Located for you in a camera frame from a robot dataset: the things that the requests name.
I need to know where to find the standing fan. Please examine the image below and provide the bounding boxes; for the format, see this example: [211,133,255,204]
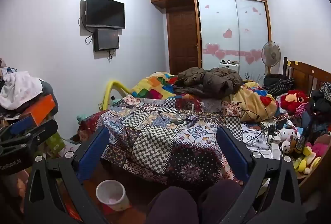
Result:
[261,41,281,77]

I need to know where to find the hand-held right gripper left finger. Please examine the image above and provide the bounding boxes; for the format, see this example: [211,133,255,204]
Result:
[23,126,110,224]

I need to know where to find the person's leg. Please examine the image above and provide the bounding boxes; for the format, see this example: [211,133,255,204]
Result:
[147,186,199,224]
[198,180,256,224]

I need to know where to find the small black wall monitor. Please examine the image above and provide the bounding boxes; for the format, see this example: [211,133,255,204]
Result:
[94,28,120,52]

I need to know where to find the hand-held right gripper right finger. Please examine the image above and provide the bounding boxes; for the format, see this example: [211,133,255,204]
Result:
[217,126,304,224]

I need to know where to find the green gift bag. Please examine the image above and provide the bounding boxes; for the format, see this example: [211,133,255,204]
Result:
[45,133,65,160]

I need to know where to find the wooden door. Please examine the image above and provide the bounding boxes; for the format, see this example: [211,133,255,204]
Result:
[165,0,201,75]

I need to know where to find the white cable bundle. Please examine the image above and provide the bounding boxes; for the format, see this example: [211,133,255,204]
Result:
[242,123,269,148]

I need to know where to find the dark grey bag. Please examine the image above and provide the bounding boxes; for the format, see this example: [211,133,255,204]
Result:
[39,79,55,100]

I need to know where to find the person's left leg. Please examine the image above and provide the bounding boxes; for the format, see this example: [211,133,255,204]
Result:
[147,186,199,224]

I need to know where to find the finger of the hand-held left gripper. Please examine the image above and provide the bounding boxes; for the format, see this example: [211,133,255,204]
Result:
[0,118,33,138]
[0,120,59,155]

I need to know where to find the patchwork printed blanket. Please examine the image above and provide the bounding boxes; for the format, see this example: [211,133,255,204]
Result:
[78,95,249,186]

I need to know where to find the yellow plush toy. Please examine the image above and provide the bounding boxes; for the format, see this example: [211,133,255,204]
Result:
[293,147,321,173]

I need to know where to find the white cat plush toy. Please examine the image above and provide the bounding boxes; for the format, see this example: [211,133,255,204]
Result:
[277,127,298,142]

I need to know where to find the red plush toy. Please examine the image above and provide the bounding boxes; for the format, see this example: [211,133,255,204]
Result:
[281,90,309,112]

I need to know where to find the white power strip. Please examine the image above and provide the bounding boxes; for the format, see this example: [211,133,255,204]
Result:
[267,124,281,144]

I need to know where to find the pink plush toy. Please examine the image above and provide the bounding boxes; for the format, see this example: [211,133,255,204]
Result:
[306,143,329,157]

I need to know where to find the black striped clothing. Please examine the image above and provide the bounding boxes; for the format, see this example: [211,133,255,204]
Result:
[264,74,295,97]

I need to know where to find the white paper cup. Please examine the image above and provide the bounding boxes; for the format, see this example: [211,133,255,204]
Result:
[96,180,131,212]

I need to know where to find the person's right leg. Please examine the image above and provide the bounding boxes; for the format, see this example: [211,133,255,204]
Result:
[198,180,256,224]

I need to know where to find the pile of dark clothes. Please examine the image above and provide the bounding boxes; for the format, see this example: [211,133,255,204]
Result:
[308,82,331,137]

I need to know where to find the wall television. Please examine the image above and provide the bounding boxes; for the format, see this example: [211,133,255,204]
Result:
[85,0,126,29]

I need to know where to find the white cloth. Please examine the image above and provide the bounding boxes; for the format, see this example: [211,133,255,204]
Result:
[0,71,43,111]

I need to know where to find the frosted sliding wardrobe door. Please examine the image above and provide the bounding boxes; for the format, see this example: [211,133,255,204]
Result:
[197,0,237,69]
[235,0,271,72]

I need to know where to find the orange box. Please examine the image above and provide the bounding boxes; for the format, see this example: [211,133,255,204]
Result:
[19,94,59,126]

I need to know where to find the brown puffer jacket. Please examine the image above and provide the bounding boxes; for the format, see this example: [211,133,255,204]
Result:
[174,67,243,99]

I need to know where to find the pink heart stickers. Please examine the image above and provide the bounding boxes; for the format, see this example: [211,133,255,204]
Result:
[203,4,263,64]

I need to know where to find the yellow foam tube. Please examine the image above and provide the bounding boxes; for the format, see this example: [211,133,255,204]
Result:
[103,80,132,111]

